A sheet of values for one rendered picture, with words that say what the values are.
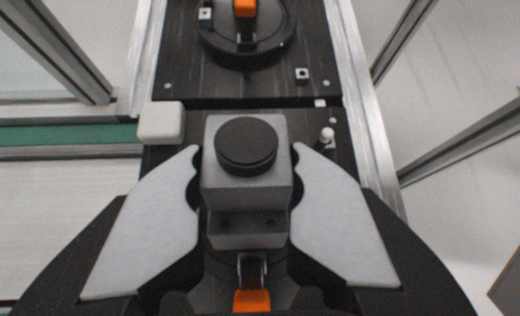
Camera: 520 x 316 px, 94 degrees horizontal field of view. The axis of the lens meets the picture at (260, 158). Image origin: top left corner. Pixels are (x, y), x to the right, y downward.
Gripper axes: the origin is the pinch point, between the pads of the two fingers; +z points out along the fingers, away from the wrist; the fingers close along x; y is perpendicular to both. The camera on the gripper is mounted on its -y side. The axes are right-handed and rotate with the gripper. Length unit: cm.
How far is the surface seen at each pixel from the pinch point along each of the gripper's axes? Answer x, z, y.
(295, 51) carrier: 6.4, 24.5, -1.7
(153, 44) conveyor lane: -13.5, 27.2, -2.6
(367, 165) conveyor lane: 13.5, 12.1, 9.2
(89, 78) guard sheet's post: -17.6, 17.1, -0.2
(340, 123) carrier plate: 10.8, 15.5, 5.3
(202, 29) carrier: -5.8, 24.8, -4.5
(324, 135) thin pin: 5.2, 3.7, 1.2
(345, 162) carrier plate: 10.6, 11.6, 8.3
